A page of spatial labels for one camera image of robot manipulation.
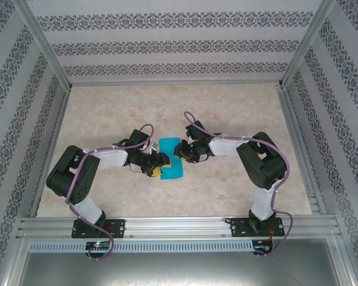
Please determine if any slotted grey cable duct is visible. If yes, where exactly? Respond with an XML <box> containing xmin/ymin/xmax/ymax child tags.
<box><xmin>28</xmin><ymin>240</ymin><xmax>255</xmax><ymax>253</ymax></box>

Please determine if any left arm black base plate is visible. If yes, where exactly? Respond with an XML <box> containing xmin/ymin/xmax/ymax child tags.
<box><xmin>72</xmin><ymin>219</ymin><xmax>126</xmax><ymax>240</ymax></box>

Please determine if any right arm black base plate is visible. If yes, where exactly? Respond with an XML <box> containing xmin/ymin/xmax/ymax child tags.
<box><xmin>229</xmin><ymin>217</ymin><xmax>284</xmax><ymax>238</ymax></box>

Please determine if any thin aluminium cross rail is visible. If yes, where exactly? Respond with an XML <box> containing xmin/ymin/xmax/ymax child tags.
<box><xmin>67</xmin><ymin>79</ymin><xmax>284</xmax><ymax>87</ymax></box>

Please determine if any aluminium frame post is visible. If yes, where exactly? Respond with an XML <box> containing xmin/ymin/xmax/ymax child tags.
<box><xmin>16</xmin><ymin>0</ymin><xmax>72</xmax><ymax>90</ymax></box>
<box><xmin>279</xmin><ymin>0</ymin><xmax>338</xmax><ymax>89</ymax></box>

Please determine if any wide aluminium mounting rail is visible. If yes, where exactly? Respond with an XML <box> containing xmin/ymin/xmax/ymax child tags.
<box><xmin>16</xmin><ymin>216</ymin><xmax>342</xmax><ymax>240</ymax></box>

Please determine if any aluminium side rail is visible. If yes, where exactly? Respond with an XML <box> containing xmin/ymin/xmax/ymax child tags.
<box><xmin>277</xmin><ymin>86</ymin><xmax>328</xmax><ymax>215</ymax></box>
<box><xmin>28</xmin><ymin>86</ymin><xmax>72</xmax><ymax>218</ymax></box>

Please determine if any grey metal sheet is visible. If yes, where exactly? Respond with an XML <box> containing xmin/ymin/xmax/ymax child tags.
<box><xmin>16</xmin><ymin>251</ymin><xmax>351</xmax><ymax>286</ymax></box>

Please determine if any teal cloth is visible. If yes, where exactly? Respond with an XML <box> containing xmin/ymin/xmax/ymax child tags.
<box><xmin>158</xmin><ymin>136</ymin><xmax>184</xmax><ymax>181</ymax></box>

